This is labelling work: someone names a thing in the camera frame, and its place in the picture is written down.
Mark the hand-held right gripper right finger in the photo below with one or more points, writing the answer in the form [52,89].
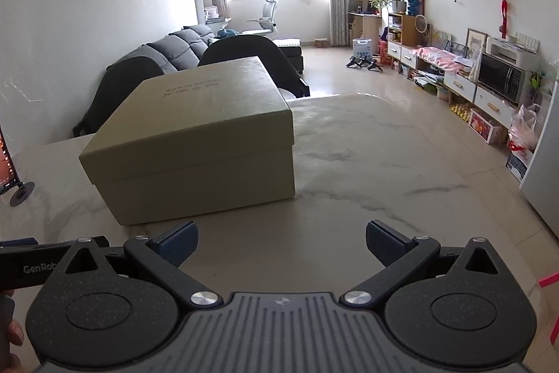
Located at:
[384,242]

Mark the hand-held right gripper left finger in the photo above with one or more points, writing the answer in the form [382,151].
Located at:
[177,244]

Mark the khaki cardboard storage box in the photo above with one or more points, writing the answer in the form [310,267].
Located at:
[196,198]

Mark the khaki cardboard box lid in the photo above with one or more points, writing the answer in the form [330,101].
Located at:
[196,111]

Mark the white marble desktop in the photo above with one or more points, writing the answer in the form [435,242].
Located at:
[349,163]

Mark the person's left hand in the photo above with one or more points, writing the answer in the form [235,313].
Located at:
[15,331]

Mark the black phone stand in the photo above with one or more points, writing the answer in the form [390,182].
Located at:
[22,193]

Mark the black smartphone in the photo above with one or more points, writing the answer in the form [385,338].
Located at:
[5,163]

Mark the red gift box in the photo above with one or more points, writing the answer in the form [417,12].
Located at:
[484,127]

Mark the black chair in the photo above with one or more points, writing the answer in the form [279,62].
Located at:
[122,89]
[257,54]

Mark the pink tape strip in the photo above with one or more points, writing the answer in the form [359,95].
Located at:
[548,281]

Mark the white refrigerator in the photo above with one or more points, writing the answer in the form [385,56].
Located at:
[546,180]

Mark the white tv cabinet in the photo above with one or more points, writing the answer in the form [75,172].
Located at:
[456,82]

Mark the black tripod stands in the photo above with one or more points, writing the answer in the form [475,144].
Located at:
[364,63]

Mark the clear plastic bag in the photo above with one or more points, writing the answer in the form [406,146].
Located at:
[526,126]

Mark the pink cloth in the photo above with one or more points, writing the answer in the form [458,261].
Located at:
[436,56]

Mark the grey sofa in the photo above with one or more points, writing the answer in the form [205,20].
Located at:
[183,45]

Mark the microwave oven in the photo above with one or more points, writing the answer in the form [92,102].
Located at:
[500,78]

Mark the wooden shelf unit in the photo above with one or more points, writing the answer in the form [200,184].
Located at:
[404,30]

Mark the wooden desk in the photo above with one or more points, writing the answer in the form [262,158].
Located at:
[364,25]

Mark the round white fan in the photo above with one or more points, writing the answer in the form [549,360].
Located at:
[420,24]

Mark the white printer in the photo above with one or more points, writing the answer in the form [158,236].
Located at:
[511,49]

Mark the blue figurine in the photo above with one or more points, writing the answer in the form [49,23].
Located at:
[413,5]

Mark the white office chair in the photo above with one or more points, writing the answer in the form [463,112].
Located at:
[267,12]

